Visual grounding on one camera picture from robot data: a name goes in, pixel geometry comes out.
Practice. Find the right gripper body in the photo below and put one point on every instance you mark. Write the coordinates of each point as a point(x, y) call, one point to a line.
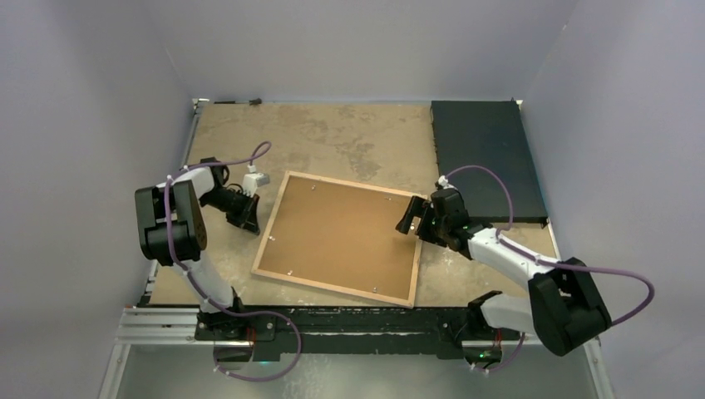
point(432, 229)

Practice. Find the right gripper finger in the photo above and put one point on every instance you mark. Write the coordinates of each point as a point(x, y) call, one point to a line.
point(409, 223)
point(418, 206)

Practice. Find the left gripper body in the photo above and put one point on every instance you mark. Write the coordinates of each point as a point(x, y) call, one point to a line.
point(239, 207)

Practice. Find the picture frame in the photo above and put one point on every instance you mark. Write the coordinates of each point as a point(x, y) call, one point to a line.
point(330, 286)

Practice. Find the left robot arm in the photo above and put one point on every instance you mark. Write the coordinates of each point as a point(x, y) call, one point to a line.
point(172, 230)

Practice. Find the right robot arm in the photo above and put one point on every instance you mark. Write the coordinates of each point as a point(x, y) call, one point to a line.
point(563, 307)

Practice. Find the black mounting plate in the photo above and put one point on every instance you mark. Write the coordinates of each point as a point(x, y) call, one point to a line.
point(271, 331)

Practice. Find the black foam mat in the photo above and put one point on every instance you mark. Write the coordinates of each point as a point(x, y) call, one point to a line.
point(488, 134)

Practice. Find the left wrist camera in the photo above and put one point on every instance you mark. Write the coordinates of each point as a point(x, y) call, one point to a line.
point(253, 180)

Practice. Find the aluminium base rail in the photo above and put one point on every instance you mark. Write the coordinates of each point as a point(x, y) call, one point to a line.
point(160, 326)

